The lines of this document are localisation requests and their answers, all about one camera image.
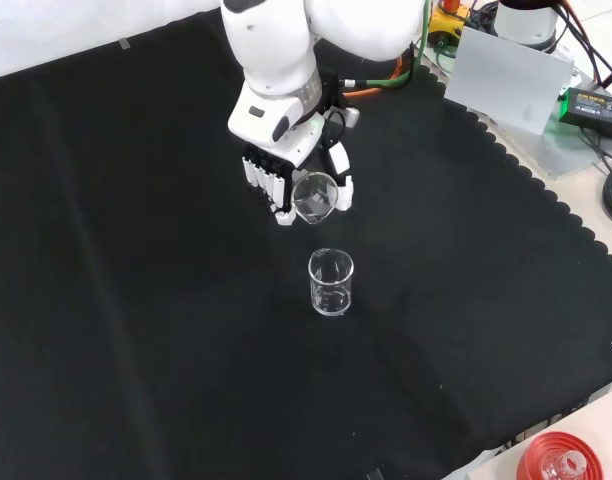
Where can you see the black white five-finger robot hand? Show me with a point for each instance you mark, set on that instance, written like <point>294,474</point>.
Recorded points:
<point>338,160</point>

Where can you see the small clear glass beaker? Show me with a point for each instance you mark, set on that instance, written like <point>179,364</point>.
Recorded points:
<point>313,200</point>

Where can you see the large clear glass beaker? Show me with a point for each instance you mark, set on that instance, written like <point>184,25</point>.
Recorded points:
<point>331,295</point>

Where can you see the yellow stop button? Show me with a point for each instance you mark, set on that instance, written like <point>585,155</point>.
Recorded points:
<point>443,22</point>

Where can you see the pale board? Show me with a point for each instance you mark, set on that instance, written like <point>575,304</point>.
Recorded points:
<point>506,80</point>

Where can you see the black bench cloth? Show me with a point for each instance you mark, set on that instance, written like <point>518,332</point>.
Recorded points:
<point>136,300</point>

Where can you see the black power adapter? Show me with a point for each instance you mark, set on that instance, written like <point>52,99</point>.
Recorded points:
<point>591,107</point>

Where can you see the red ribbed round holder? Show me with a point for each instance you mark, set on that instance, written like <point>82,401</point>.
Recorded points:
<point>536,455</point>

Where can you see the clear glass piece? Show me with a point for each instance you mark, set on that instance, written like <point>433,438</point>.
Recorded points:
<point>568,465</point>

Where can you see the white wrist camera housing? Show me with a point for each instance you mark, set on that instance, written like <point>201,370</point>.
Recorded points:
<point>256,112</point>

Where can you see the grey metal base plate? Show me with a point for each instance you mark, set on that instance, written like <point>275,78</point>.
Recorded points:
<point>566,150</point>

